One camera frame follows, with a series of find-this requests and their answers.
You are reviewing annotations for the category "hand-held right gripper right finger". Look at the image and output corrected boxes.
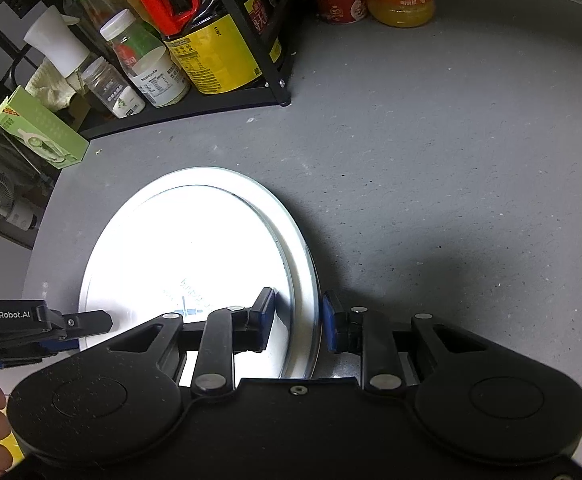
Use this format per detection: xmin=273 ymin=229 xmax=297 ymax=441
xmin=322 ymin=291 xmax=494 ymax=393

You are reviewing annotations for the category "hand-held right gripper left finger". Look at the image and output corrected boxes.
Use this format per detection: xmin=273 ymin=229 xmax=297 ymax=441
xmin=107 ymin=287 xmax=276 ymax=395

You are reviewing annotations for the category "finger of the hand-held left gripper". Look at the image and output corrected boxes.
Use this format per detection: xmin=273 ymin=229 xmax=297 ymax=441
xmin=41 ymin=310 xmax=114 ymax=354

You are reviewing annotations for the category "large plain white plate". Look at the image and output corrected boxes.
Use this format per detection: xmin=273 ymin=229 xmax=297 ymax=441
xmin=77 ymin=166 xmax=320 ymax=381

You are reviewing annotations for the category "white plate with grey print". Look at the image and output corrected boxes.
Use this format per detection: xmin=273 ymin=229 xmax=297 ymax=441
xmin=85 ymin=186 xmax=292 ymax=377

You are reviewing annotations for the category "light green carton box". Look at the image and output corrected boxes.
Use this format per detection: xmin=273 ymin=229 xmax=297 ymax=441
xmin=0 ymin=85 xmax=90 ymax=170

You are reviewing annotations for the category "black metal rack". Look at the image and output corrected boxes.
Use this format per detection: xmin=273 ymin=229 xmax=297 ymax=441
xmin=0 ymin=0 xmax=296 ymax=141

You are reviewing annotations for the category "small clear spice jar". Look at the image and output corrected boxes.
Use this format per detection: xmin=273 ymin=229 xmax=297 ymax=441
xmin=81 ymin=57 xmax=146 ymax=120

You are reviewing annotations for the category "white cloth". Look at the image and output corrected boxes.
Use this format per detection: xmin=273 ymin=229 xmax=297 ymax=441
xmin=25 ymin=57 xmax=89 ymax=112

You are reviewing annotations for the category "white capped drink bottle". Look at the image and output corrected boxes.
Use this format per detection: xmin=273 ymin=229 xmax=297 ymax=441
xmin=100 ymin=9 xmax=192 ymax=109

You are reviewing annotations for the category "white cup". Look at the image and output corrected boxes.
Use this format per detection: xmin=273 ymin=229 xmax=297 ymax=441
xmin=23 ymin=6 xmax=92 ymax=80

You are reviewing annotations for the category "dark sauce bottle yellow label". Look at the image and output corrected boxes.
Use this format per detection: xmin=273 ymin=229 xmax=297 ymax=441
xmin=221 ymin=0 xmax=286 ymax=72

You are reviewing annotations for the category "large dark bottle red handle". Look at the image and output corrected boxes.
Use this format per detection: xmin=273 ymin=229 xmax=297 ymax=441
xmin=118 ymin=0 xmax=268 ymax=96

